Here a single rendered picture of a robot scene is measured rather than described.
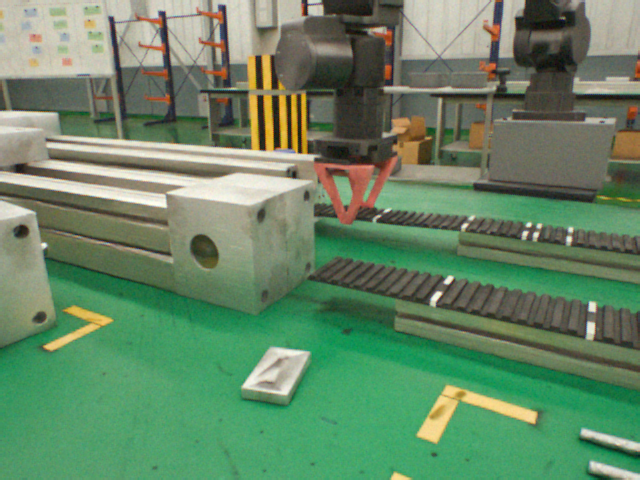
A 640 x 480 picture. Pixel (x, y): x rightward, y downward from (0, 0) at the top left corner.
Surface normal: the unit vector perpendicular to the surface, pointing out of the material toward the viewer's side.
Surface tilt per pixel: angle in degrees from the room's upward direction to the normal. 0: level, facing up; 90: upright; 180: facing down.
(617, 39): 90
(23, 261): 90
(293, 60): 89
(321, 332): 0
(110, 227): 90
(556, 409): 0
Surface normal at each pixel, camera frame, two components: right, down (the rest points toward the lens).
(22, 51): -0.19, 0.32
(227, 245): -0.49, 0.29
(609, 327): -0.01, -0.95
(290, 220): 0.87, 0.14
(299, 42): -0.73, 0.22
